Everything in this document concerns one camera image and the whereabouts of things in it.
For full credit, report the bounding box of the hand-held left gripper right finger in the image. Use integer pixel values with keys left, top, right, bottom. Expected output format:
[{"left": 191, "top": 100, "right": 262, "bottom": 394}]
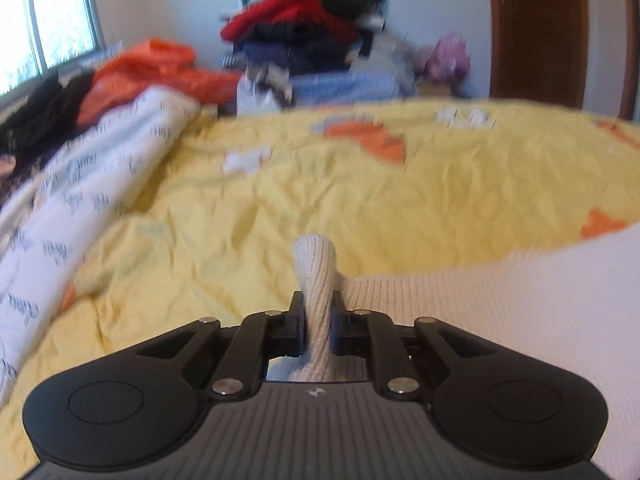
[{"left": 332, "top": 290, "right": 482, "bottom": 402}]

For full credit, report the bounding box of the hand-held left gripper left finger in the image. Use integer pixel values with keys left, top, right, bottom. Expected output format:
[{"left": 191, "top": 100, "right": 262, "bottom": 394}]
[{"left": 134, "top": 290, "right": 306, "bottom": 402}]

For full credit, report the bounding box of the white knit sweater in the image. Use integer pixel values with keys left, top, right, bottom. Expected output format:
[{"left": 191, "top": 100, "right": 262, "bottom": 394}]
[{"left": 267, "top": 224, "right": 640, "bottom": 480}]

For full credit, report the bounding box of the pile of dark and red clothes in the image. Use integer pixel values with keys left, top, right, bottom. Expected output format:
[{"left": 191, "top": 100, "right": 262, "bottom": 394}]
[{"left": 219, "top": 0, "right": 392, "bottom": 74}]

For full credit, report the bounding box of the yellow carrot print bedspread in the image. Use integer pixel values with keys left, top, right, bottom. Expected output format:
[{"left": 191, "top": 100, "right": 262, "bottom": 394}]
[{"left": 0, "top": 99, "right": 640, "bottom": 480}]

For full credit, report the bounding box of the white patterned plastic bag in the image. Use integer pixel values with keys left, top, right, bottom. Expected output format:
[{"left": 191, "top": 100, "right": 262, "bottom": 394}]
[{"left": 235, "top": 66, "right": 294, "bottom": 117}]

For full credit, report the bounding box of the light blue folded blanket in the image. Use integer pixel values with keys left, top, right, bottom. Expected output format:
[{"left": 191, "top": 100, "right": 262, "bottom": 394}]
[{"left": 289, "top": 70, "right": 402, "bottom": 108}]

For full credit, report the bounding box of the white script print quilt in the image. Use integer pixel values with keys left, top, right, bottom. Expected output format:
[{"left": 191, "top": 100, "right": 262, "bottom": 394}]
[{"left": 0, "top": 84, "right": 202, "bottom": 407}]

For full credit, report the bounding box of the clear plastic bag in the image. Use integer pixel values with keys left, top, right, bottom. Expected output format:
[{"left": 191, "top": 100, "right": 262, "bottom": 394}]
[{"left": 372, "top": 34, "right": 427, "bottom": 87}]

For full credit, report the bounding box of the orange plastic bag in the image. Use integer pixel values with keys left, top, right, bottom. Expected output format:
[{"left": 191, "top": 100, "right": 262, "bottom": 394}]
[{"left": 76, "top": 37, "right": 242, "bottom": 129}]

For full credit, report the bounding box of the pink plastic bag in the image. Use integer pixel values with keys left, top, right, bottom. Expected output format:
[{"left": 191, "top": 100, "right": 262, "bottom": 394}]
[{"left": 424, "top": 33, "right": 472, "bottom": 84}]

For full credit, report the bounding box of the black clothing heap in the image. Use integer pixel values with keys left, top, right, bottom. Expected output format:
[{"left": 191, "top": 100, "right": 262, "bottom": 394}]
[{"left": 0, "top": 71, "right": 97, "bottom": 172}]

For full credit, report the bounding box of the brown wooden door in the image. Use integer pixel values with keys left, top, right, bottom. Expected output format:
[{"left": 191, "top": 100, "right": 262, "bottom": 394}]
[{"left": 487, "top": 0, "right": 589, "bottom": 109}]

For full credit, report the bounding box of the window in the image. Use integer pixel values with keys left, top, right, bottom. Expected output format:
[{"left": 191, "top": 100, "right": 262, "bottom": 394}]
[{"left": 0, "top": 0, "right": 107, "bottom": 102}]

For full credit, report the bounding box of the brown wooden door frame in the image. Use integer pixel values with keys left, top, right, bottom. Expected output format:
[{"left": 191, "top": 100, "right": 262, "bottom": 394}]
[{"left": 616, "top": 0, "right": 640, "bottom": 124}]

